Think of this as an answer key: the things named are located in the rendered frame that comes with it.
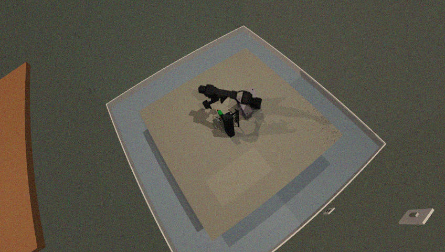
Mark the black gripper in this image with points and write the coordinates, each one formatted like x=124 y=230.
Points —
x=213 y=100

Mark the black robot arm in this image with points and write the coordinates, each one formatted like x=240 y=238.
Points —
x=211 y=91

